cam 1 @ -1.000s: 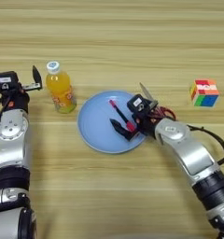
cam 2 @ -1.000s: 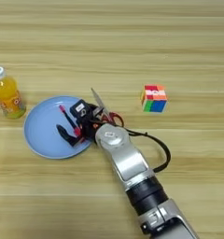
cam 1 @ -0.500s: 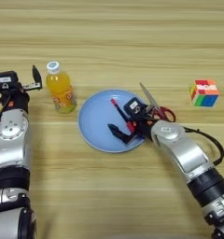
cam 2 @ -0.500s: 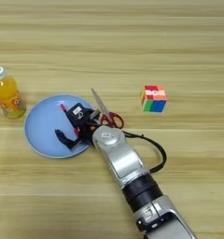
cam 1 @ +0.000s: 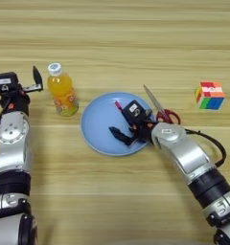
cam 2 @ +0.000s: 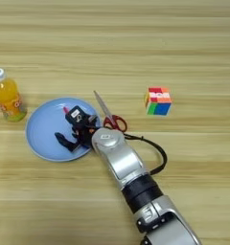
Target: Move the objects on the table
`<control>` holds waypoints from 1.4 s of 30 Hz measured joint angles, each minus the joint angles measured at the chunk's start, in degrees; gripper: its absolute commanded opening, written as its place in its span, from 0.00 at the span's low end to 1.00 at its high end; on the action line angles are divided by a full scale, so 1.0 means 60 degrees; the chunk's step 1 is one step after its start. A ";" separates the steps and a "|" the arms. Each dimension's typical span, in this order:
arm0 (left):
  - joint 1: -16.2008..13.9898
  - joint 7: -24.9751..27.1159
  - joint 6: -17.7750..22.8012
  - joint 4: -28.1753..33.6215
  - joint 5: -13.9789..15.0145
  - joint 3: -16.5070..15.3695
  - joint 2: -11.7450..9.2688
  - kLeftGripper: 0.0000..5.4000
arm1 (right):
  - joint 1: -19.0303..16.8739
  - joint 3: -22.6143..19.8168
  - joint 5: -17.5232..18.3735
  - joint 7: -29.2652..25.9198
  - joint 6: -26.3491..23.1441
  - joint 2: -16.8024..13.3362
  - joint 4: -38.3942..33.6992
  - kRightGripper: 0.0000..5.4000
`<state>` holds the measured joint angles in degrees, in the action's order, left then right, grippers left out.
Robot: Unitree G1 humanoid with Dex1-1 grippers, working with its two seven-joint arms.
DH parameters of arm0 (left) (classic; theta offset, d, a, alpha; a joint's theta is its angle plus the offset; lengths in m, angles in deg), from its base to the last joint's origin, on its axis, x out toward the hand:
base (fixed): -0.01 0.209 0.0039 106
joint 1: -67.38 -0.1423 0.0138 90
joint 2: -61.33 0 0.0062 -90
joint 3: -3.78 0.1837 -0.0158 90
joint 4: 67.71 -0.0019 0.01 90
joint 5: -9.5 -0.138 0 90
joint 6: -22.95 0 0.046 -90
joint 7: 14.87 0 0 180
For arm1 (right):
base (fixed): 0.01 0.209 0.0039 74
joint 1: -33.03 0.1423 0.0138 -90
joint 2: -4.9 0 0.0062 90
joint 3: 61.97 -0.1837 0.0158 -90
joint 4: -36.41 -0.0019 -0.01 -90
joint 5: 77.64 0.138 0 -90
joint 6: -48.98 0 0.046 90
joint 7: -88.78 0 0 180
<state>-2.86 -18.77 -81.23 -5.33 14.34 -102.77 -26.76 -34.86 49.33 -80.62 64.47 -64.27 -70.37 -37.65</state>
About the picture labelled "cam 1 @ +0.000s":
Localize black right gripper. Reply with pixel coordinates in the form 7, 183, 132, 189
107, 107, 157, 148

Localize orange juice bottle white cap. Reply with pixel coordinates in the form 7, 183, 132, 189
46, 61, 81, 118

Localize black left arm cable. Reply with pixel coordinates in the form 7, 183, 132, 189
0, 98, 13, 139

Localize red handled scissors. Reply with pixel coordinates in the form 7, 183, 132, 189
142, 83, 182, 126

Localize black labelled box left gripper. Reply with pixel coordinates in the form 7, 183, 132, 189
0, 71, 20, 94

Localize light blue round plate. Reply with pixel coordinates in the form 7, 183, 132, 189
80, 91, 156, 158

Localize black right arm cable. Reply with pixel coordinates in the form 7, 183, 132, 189
183, 127, 228, 168

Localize multicoloured puzzle cube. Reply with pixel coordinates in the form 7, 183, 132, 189
194, 80, 226, 112

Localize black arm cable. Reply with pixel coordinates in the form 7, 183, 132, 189
183, 127, 228, 168
0, 98, 13, 139

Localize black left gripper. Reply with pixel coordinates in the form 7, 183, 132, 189
0, 65, 45, 117

